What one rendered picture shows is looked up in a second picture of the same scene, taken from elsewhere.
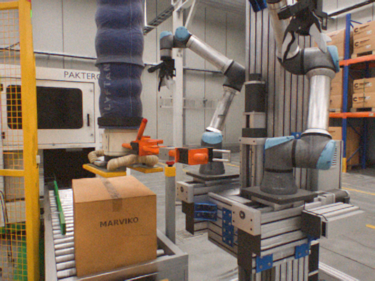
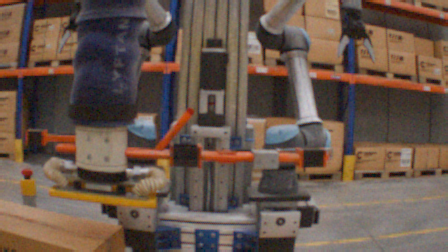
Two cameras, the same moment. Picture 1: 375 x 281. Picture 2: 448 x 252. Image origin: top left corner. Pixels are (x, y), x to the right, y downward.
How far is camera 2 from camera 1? 1.65 m
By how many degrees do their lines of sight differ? 60
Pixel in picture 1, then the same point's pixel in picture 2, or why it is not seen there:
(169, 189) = not seen: hidden behind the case
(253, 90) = (221, 60)
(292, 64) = (276, 40)
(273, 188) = (289, 188)
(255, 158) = not seen: hidden behind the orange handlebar
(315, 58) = (295, 38)
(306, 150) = (315, 141)
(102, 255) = not seen: outside the picture
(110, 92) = (123, 64)
